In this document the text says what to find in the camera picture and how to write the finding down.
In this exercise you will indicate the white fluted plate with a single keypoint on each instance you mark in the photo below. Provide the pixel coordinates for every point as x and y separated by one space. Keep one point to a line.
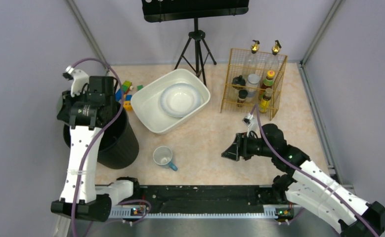
180 99

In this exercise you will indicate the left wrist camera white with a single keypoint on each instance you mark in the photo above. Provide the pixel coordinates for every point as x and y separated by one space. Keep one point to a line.
78 77

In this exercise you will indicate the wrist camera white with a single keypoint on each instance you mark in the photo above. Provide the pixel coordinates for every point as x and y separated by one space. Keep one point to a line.
78 77
248 120

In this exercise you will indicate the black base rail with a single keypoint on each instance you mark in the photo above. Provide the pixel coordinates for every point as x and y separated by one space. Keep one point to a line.
205 202

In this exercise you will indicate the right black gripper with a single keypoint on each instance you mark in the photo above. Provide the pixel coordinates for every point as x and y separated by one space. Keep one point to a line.
240 146

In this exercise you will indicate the small yellow oil bottle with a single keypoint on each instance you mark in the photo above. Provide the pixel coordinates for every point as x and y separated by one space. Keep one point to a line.
265 100

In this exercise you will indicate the black round bin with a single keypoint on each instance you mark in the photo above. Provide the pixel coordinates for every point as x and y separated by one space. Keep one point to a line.
116 147

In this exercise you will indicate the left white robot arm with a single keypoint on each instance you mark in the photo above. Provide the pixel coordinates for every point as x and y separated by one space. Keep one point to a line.
81 198

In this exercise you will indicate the small black spice shaker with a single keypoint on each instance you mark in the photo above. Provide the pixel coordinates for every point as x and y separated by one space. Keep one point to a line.
241 98

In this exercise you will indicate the clear glass oil bottle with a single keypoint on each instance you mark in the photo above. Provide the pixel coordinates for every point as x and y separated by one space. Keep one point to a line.
251 60

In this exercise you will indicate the glass bottle brown liquid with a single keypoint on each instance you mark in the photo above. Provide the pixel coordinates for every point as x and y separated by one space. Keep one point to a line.
272 63

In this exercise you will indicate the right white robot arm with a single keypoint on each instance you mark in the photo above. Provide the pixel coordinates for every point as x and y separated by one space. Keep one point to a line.
305 184

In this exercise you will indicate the gold wire rack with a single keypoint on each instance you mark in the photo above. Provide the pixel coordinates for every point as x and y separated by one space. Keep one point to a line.
235 67

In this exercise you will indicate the black lid glass jar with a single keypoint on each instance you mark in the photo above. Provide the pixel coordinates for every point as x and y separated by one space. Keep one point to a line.
238 83

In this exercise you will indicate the white mug blue handle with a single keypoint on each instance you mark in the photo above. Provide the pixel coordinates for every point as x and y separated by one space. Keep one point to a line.
163 156

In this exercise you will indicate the silver lid blue label jar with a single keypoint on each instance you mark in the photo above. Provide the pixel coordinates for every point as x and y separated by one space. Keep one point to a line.
252 84

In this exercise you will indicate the black panel on tripod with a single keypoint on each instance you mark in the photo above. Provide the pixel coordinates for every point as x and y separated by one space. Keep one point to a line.
170 10

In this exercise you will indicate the red sauce bottle yellow cap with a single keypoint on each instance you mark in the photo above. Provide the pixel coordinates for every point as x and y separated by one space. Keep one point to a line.
267 82

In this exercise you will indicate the colourful toy block stack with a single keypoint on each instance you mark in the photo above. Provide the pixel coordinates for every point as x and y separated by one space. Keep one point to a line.
126 87

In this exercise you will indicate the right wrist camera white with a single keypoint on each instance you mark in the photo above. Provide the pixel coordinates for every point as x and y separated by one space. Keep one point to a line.
248 120

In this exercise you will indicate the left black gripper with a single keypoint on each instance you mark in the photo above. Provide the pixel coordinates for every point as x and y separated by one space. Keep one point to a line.
102 87

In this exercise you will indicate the black tripod stand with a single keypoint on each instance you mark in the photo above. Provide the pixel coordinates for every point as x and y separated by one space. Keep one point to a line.
202 52

